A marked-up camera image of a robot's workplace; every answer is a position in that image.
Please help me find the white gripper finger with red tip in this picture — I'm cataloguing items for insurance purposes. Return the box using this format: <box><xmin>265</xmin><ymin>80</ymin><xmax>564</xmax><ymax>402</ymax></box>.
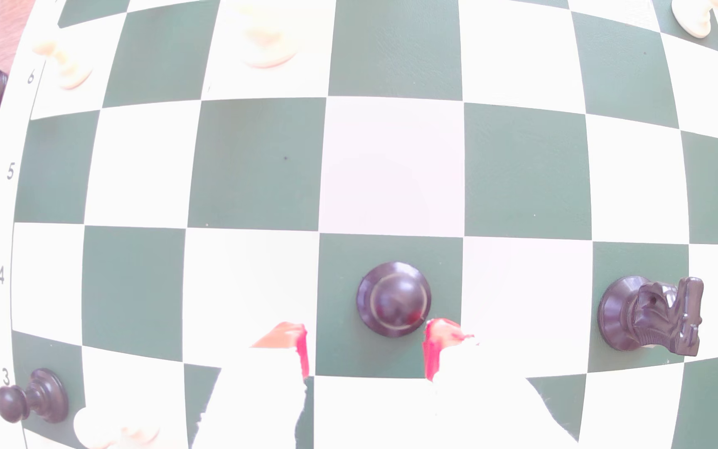
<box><xmin>423</xmin><ymin>318</ymin><xmax>584</xmax><ymax>449</ymax></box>
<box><xmin>189</xmin><ymin>322</ymin><xmax>310</xmax><ymax>449</ymax></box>

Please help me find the green white chess board mat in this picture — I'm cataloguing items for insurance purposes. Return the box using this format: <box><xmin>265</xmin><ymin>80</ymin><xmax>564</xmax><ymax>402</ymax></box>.
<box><xmin>0</xmin><ymin>0</ymin><xmax>718</xmax><ymax>449</ymax></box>

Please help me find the white chess pawn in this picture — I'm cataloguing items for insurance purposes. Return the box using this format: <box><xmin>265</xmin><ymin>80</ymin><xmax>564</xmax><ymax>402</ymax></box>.
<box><xmin>72</xmin><ymin>405</ymin><xmax>163</xmax><ymax>449</ymax></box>
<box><xmin>32</xmin><ymin>39</ymin><xmax>93</xmax><ymax>90</ymax></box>
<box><xmin>671</xmin><ymin>0</ymin><xmax>718</xmax><ymax>39</ymax></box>

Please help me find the black chess knight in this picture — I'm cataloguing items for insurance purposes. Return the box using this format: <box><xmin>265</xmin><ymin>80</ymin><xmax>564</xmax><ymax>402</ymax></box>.
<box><xmin>597</xmin><ymin>276</ymin><xmax>705</xmax><ymax>358</ymax></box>

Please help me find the white chess rook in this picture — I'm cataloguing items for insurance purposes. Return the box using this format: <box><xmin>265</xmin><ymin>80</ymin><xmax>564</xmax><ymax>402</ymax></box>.
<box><xmin>234</xmin><ymin>3</ymin><xmax>300</xmax><ymax>69</ymax></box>

